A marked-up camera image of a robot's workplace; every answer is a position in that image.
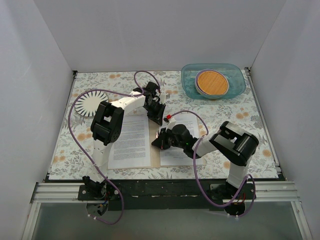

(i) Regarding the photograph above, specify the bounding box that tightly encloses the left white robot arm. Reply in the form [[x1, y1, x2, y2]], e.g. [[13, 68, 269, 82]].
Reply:
[[82, 82, 166, 200]]

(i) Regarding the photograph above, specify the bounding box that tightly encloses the brown cardboard folder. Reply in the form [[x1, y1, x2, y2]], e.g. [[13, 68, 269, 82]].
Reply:
[[107, 109, 207, 170]]

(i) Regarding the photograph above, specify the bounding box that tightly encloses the printed paper sheet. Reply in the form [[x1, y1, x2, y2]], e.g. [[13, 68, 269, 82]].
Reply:
[[160, 113, 200, 167], [108, 115, 151, 169]]

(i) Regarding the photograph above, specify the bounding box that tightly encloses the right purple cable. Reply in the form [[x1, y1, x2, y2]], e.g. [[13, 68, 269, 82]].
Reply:
[[169, 110, 257, 218]]

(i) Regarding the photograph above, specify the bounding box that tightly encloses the aluminium frame rail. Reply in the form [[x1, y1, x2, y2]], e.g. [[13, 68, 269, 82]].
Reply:
[[30, 183, 82, 203]]

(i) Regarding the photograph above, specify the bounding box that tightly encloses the floral table mat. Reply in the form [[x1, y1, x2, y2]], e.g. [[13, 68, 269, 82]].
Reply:
[[48, 71, 278, 181]]

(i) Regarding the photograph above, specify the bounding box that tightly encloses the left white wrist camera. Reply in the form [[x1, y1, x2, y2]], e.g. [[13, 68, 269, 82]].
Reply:
[[159, 92, 171, 104]]

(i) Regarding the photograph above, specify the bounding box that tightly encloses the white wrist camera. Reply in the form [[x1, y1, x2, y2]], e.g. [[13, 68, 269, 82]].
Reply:
[[159, 92, 171, 104], [163, 114, 176, 128]]

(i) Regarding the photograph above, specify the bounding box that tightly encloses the blue striped white plate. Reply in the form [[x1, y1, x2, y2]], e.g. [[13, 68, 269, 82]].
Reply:
[[74, 90, 109, 117]]

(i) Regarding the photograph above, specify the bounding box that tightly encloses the teal plastic container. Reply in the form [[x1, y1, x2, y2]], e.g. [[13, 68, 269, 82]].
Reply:
[[181, 63, 246, 100]]

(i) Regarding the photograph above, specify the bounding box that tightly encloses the orange woven round plate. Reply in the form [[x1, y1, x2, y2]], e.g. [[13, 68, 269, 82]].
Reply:
[[194, 69, 229, 97]]

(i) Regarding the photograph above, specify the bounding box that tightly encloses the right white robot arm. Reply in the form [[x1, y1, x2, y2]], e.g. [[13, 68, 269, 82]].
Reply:
[[151, 121, 259, 199]]

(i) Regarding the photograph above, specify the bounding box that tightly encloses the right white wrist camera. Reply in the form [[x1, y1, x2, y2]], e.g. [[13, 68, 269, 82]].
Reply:
[[163, 114, 176, 128]]

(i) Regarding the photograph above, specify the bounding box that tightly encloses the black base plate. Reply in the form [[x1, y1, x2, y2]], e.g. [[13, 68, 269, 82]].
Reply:
[[44, 174, 258, 212]]

